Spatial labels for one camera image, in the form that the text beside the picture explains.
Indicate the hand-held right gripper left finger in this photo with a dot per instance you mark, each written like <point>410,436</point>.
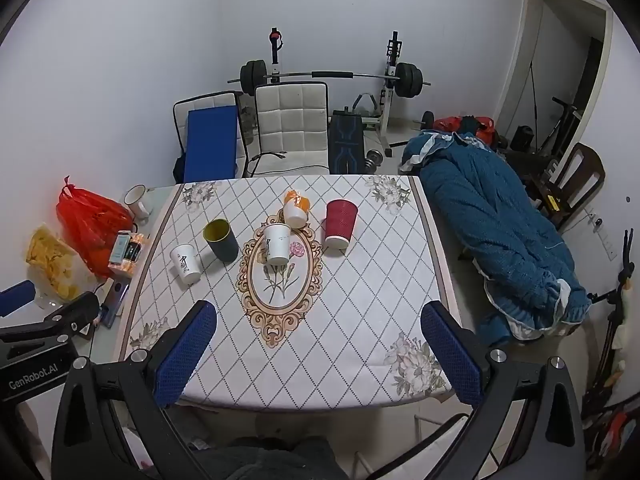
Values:
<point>182,360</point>

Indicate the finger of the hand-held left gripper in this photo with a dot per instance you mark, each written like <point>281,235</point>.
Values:
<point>70,312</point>
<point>15,299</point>

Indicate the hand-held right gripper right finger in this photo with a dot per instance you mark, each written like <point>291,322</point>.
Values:
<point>452,357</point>

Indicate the small white printed cup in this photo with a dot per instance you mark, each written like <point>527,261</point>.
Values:
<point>186,267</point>

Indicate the dark grey cup yellow inside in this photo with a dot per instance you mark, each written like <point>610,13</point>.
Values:
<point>225,245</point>

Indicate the tall white paper cup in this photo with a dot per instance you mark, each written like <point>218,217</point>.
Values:
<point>276,247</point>

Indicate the red ribbed paper cup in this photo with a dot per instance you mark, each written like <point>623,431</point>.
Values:
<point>339,232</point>

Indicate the orange and white cup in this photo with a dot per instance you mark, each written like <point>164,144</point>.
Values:
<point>295,210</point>

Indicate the yellow snack bag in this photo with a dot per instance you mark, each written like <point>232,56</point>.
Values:
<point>52,260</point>

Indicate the orange box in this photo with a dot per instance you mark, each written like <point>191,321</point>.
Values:
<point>125,255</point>

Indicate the red plastic bag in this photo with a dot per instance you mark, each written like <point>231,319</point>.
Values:
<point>90,230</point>

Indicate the floral diamond pattern tablecloth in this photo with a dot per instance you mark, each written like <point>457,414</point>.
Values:
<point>350,310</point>

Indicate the white enamel mug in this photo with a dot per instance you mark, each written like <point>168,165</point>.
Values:
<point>135,200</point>

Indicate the person's dark clothing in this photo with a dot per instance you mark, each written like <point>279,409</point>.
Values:
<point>280,460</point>

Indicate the blue quilted coat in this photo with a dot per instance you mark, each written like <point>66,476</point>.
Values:
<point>490,220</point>

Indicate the black tripod stand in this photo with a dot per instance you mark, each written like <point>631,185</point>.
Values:
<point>617,310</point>

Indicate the colourful printed bag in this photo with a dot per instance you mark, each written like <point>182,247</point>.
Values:
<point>615,430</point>

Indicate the grey dumbbell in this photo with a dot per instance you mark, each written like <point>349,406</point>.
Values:
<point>374,160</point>

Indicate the blue cushion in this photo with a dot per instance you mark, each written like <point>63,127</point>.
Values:
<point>210,145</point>

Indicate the dark wooden chair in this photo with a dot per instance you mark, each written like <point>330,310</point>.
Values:
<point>587,180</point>

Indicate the black speaker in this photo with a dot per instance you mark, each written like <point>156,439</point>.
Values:
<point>522,138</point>

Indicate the white barbell rack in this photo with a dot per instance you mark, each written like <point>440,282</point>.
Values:
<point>392,110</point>

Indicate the white padded chair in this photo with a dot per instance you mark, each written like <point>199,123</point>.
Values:
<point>290,120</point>

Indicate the black barbell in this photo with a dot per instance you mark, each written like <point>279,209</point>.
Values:
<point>407,80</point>

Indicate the white wall socket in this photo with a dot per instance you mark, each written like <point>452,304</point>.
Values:
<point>606,245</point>

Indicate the white chair black frame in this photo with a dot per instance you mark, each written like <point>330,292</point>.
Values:
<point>240,125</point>

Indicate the white door frame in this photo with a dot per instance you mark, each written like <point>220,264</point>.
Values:
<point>602,60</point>

